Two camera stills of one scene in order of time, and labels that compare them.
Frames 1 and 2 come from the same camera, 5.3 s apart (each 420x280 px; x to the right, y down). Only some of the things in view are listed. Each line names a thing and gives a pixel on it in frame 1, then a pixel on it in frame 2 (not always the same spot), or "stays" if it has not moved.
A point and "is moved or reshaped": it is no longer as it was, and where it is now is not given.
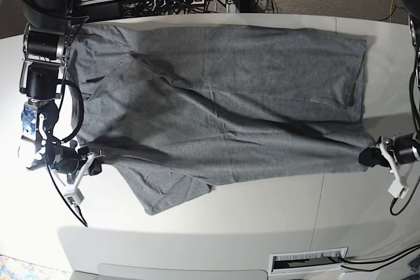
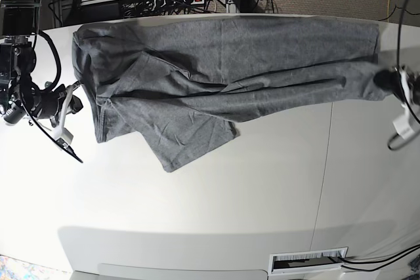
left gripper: x=69 y=160 → x=47 y=102
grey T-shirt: x=172 y=111 is moved or reshaped
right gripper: x=402 y=146 → x=389 y=80
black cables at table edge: x=378 y=261 stays
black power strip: x=176 y=0 stays
